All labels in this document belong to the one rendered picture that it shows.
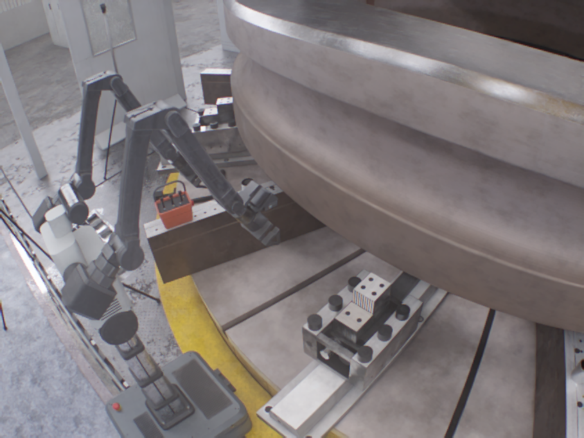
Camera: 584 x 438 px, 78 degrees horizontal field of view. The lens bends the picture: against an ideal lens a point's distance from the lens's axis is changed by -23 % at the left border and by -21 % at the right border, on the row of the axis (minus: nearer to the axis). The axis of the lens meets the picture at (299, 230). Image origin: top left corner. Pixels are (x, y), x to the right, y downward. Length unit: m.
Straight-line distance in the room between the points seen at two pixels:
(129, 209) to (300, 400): 1.19
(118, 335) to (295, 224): 1.55
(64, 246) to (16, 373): 2.02
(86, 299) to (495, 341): 2.00
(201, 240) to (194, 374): 0.78
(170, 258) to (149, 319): 0.57
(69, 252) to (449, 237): 1.31
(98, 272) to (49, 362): 1.98
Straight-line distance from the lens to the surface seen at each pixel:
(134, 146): 1.07
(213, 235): 2.58
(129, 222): 1.15
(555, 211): 1.67
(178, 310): 2.98
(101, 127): 5.24
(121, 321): 1.55
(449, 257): 1.72
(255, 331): 2.37
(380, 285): 1.86
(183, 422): 2.23
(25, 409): 3.03
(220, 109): 3.43
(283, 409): 1.95
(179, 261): 2.63
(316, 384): 2.00
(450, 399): 2.20
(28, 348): 3.31
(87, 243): 1.46
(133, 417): 2.33
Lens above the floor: 2.22
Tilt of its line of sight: 41 degrees down
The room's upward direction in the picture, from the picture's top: 4 degrees counter-clockwise
